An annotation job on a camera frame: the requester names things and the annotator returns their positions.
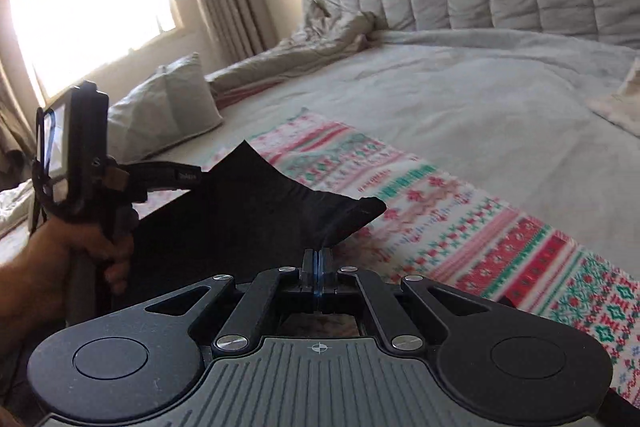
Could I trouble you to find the cream cloth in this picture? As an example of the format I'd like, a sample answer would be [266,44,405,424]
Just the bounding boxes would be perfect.
[584,57,640,134]

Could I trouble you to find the white crumpled cloth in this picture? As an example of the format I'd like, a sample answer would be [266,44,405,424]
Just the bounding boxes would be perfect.
[0,183,38,230]

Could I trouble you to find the bright window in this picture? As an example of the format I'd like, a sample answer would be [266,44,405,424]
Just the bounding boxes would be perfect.
[7,0,179,104]

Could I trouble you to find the grey pillow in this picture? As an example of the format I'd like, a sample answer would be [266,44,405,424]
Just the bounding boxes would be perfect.
[106,52,225,164]

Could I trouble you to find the grey bedspread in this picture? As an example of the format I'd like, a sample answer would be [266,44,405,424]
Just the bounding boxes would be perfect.
[142,28,640,284]

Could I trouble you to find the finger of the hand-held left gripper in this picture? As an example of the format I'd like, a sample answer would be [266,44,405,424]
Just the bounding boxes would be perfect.
[127,160,203,204]

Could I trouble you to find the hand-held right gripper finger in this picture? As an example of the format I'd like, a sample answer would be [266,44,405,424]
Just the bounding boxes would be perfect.
[145,249,319,354]
[319,249,502,354]

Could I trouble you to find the black pants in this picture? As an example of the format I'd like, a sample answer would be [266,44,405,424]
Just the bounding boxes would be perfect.
[75,139,388,343]

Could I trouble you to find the person's left hand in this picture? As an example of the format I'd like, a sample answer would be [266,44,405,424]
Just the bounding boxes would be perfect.
[27,216,136,308]

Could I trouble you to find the red green printed blanket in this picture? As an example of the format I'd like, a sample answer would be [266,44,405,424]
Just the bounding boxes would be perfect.
[207,107,640,408]

